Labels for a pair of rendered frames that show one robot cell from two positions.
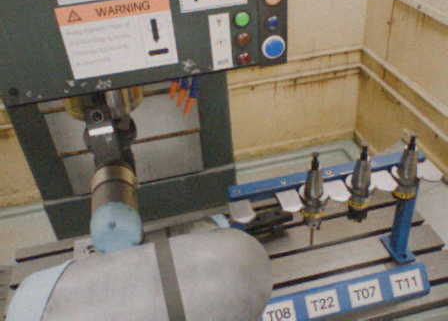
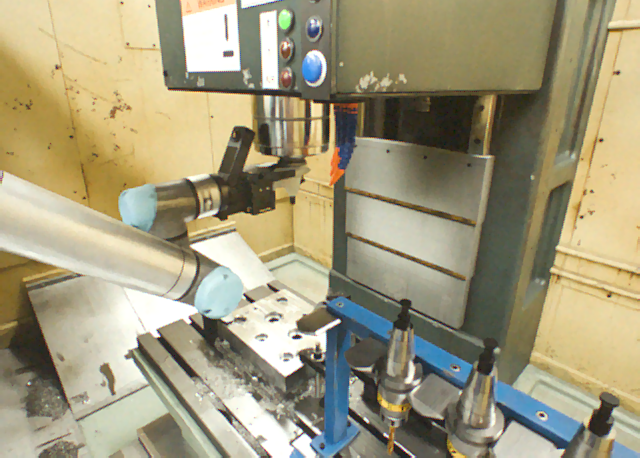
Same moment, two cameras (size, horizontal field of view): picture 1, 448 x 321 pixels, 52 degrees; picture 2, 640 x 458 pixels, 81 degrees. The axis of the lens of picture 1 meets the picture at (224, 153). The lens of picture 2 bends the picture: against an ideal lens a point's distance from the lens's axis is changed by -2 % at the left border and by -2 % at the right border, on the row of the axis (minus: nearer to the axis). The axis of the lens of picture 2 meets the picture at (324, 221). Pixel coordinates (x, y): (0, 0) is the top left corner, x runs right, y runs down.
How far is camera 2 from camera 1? 71 cm
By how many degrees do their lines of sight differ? 50
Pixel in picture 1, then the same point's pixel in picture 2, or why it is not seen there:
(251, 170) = (561, 396)
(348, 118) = not seen: outside the picture
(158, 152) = (419, 279)
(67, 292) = not seen: outside the picture
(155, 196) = not seen: hidden behind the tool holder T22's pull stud
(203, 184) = (454, 347)
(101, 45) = (199, 39)
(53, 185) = (340, 259)
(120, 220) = (130, 194)
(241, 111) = (581, 316)
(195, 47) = (251, 54)
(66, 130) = (356, 213)
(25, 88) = (170, 72)
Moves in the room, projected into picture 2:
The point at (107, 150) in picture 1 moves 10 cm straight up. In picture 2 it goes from (226, 167) to (221, 111)
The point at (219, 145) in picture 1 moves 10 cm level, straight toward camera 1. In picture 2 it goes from (489, 315) to (468, 327)
